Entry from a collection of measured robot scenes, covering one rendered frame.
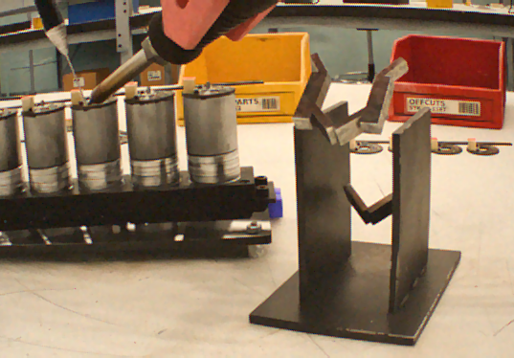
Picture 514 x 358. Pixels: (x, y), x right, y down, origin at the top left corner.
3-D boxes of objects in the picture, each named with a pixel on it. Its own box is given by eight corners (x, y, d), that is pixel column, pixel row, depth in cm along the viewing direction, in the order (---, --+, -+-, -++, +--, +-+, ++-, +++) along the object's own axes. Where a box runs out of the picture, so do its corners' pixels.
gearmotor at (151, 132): (180, 205, 33) (171, 95, 31) (129, 208, 33) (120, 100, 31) (184, 189, 35) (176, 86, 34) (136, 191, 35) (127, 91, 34)
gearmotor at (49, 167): (70, 211, 33) (58, 107, 31) (28, 212, 33) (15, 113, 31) (79, 195, 35) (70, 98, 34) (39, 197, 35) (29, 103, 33)
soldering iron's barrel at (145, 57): (88, 116, 30) (165, 57, 26) (79, 85, 30) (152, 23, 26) (113, 109, 31) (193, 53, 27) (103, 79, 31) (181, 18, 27)
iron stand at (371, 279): (282, 369, 27) (187, 234, 20) (347, 198, 31) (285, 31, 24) (423, 389, 24) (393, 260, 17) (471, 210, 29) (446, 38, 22)
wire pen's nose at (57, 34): (58, 57, 31) (48, 32, 31) (78, 47, 31) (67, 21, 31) (54, 60, 30) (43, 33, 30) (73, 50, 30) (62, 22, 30)
